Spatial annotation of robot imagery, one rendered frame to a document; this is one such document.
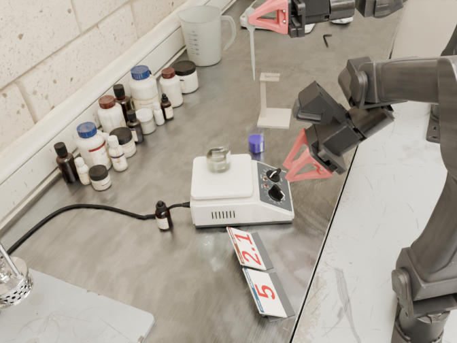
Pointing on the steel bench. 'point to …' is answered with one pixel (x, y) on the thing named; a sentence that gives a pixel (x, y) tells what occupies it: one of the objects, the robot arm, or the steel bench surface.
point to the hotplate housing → (238, 209)
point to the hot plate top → (199, 173)
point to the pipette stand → (275, 120)
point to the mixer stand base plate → (71, 316)
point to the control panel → (272, 186)
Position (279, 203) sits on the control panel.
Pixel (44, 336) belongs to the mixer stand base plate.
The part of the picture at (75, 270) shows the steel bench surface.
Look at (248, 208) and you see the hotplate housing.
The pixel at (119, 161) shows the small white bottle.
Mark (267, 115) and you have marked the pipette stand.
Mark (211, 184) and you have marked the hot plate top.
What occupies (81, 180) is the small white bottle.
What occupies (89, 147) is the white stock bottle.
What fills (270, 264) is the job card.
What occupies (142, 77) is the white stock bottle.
